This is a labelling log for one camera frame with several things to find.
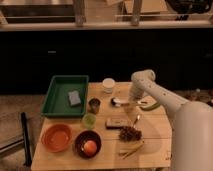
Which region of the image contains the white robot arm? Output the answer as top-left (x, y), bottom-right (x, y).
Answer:
top-left (129, 69), bottom-right (213, 171)

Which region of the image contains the dark rectangular block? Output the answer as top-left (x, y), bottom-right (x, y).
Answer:
top-left (105, 118), bottom-right (129, 129)

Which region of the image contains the green plastic tray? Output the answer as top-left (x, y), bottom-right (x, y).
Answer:
top-left (42, 75), bottom-right (89, 118)

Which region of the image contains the green plastic cup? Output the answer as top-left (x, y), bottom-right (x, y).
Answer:
top-left (82, 113), bottom-right (96, 130)

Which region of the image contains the small metal cup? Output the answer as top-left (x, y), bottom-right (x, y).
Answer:
top-left (89, 98), bottom-right (101, 114)

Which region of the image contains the dark brown bowl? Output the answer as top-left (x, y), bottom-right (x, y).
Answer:
top-left (74, 130), bottom-right (102, 159)

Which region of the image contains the grey sponge block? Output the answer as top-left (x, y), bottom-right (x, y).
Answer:
top-left (68, 90), bottom-right (81, 106)

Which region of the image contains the red orange bowl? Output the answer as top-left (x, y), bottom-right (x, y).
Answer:
top-left (41, 124), bottom-right (72, 153)

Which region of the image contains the orange fruit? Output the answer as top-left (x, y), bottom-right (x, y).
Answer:
top-left (83, 140), bottom-right (97, 156)

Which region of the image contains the small metal spoon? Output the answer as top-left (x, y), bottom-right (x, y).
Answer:
top-left (134, 115), bottom-right (141, 125)

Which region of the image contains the green pepper toy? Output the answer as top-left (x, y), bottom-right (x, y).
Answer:
top-left (140, 102), bottom-right (161, 111)

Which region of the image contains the white paper cup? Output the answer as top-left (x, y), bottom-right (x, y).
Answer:
top-left (102, 78), bottom-right (115, 93)

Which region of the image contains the brown pine cone cluster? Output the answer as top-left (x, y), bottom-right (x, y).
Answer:
top-left (119, 126), bottom-right (142, 141)

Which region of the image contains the black stand pole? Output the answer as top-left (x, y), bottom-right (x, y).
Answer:
top-left (21, 112), bottom-right (32, 167)

